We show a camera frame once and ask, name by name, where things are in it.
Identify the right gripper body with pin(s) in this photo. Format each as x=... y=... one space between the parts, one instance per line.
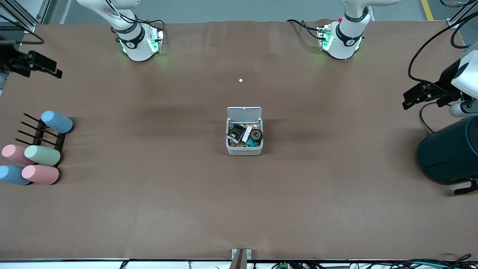
x=15 y=61

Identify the black tape roll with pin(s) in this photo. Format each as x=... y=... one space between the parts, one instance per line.
x=260 y=135

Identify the white lidded trash bin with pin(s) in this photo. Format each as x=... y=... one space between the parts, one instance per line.
x=244 y=151

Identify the black snack packet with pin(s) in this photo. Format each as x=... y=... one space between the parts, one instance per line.
x=237 y=132

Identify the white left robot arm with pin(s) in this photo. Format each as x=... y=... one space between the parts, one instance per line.
x=345 y=45

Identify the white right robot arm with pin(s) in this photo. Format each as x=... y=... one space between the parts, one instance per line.
x=138 y=48

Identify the teal trash piece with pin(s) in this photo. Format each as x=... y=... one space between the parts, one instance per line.
x=254 y=144

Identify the dark teal round container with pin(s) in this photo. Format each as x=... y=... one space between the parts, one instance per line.
x=448 y=153

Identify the blue plastic cup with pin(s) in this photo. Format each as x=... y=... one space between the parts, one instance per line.
x=11 y=175
x=58 y=122

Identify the black cup rack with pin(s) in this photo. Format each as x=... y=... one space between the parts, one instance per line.
x=38 y=136

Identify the pink plastic cup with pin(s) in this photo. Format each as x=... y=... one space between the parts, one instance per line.
x=13 y=153
x=40 y=174

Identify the green plastic cup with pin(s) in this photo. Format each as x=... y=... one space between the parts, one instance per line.
x=43 y=155

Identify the brown paper table mat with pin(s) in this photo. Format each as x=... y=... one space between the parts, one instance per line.
x=186 y=205

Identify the green connector plug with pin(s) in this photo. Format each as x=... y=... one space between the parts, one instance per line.
x=283 y=265

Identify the aluminium frame profile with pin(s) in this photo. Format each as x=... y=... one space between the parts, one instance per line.
x=26 y=23
x=453 y=25

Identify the metal bracket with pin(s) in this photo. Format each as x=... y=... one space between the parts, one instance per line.
x=241 y=257

